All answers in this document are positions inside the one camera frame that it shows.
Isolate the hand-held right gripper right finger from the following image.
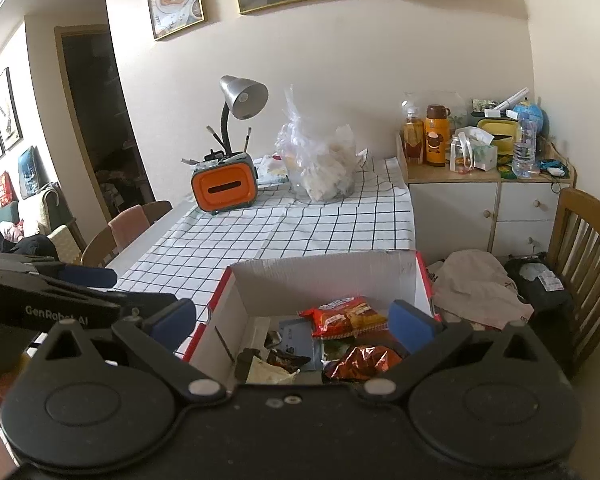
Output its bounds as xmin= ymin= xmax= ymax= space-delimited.
xmin=361 ymin=300 xmax=561 ymax=405

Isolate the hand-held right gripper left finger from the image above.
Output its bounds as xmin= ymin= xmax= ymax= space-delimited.
xmin=30 ymin=299 xmax=231 ymax=403

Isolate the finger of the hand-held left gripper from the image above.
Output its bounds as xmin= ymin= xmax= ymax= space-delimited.
xmin=80 ymin=287 xmax=181 ymax=318
xmin=0 ymin=255 xmax=118 ymax=289

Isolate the dark brown snack packet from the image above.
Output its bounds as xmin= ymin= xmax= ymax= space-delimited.
xmin=322 ymin=344 xmax=406 ymax=383

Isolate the red snack packet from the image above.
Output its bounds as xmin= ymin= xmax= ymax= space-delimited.
xmin=299 ymin=296 xmax=388 ymax=338

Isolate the black snack packet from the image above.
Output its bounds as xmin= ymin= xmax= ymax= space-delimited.
xmin=234 ymin=347 xmax=263 ymax=381

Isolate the cream snack packet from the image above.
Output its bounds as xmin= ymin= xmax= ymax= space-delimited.
xmin=245 ymin=360 xmax=301 ymax=386

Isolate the small dark brown wrapper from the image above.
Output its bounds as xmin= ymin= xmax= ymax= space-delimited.
xmin=265 ymin=335 xmax=313 ymax=368

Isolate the white cardboard box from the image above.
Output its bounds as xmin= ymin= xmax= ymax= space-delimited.
xmin=182 ymin=250 xmax=435 ymax=386

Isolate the wooden chair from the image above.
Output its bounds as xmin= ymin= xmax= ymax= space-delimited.
xmin=545 ymin=187 xmax=600 ymax=376
xmin=109 ymin=201 xmax=173 ymax=248
xmin=81 ymin=232 xmax=120 ymax=268

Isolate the cream woven cushion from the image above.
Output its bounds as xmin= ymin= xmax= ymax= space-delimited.
xmin=45 ymin=225 xmax=83 ymax=263

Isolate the dark clothing pile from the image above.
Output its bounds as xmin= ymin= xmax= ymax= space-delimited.
xmin=10 ymin=235 xmax=58 ymax=261

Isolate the pink cloth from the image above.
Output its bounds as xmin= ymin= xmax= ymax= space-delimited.
xmin=109 ymin=205 xmax=153 ymax=246

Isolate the white cloth bag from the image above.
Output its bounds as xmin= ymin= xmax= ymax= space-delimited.
xmin=427 ymin=249 xmax=536 ymax=328

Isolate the blue pillow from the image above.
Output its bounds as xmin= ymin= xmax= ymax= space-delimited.
xmin=19 ymin=146 xmax=48 ymax=200

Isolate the white wooden cabinet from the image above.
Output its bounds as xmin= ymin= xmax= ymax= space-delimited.
xmin=396 ymin=132 xmax=577 ymax=261

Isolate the orange teal tissue box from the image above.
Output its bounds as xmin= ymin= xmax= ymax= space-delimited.
xmin=190 ymin=151 xmax=259 ymax=215

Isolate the black bag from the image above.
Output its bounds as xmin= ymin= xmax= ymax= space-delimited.
xmin=505 ymin=255 xmax=576 ymax=321

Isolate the white printed packet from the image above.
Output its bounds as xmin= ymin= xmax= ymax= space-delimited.
xmin=254 ymin=154 xmax=288 ymax=186

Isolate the white gift bag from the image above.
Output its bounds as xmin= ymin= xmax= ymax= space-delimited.
xmin=449 ymin=127 xmax=498 ymax=175

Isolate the clear plastic bag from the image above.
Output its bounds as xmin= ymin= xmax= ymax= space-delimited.
xmin=275 ymin=85 xmax=370 ymax=203

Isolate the orange thermos bottle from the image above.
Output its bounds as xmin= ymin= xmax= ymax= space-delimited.
xmin=424 ymin=105 xmax=453 ymax=168

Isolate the amber oil bottle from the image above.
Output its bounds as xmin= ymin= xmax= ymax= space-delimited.
xmin=402 ymin=101 xmax=426 ymax=165

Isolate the clear water bottle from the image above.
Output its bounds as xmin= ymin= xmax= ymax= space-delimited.
xmin=511 ymin=119 xmax=538 ymax=178

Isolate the yellow tissue box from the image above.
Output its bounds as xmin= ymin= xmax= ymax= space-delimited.
xmin=477 ymin=119 xmax=520 ymax=156

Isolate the teal small gadget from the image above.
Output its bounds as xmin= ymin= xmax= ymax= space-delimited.
xmin=537 ymin=159 xmax=571 ymax=178

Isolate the silver desk lamp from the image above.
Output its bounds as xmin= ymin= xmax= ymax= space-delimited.
xmin=219 ymin=75 xmax=270 ymax=153

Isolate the white long box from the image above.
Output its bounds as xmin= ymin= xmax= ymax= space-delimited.
xmin=485 ymin=89 xmax=530 ymax=117

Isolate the blue globe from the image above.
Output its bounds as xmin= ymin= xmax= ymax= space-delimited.
xmin=512 ymin=102 xmax=550 ymax=141

